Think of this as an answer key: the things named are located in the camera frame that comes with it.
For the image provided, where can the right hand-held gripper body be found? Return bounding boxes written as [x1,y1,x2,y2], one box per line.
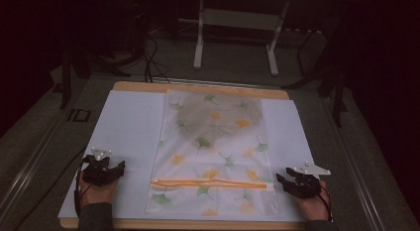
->
[287,161,332,200]

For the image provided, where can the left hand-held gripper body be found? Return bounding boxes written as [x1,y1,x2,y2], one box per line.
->
[80,146,121,187]

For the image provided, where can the leaf print mesh laundry bag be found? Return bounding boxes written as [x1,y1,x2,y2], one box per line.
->
[145,89,280,217]

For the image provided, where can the person's right hand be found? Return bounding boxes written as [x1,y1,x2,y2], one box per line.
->
[295,179,332,223]

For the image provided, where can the person's left hand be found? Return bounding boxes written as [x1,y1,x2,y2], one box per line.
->
[76,171,119,209]

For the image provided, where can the white table mat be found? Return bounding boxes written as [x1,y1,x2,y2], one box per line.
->
[57,89,321,223]

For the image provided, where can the black floor plate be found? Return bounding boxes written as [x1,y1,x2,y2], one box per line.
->
[66,108,92,123]

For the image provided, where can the wooden board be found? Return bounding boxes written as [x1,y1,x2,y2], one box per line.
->
[58,80,320,231]

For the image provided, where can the black tripod stand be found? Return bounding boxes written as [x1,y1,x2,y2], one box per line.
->
[58,12,148,110]

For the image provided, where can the black metal stand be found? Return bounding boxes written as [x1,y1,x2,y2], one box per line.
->
[281,12,351,128]

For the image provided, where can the right hand-held gripper black cable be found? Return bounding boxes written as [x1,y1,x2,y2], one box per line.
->
[317,182,333,223]

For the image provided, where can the hand-held gripper black cable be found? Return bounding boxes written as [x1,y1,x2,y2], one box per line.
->
[317,182,333,223]
[73,157,94,219]

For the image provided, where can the left hand-held gripper black cable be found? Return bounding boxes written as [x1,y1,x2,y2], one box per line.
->
[73,157,94,219]

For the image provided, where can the thin black floor cable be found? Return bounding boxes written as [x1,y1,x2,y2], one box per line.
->
[13,147,87,231]

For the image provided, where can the aluminium rail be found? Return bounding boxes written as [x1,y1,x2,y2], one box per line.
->
[321,95,386,231]
[0,116,68,222]

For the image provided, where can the black floor cables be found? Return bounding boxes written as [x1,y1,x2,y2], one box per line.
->
[142,35,172,85]

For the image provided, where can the white metal stand frame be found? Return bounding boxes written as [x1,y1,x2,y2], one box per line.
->
[192,0,291,77]

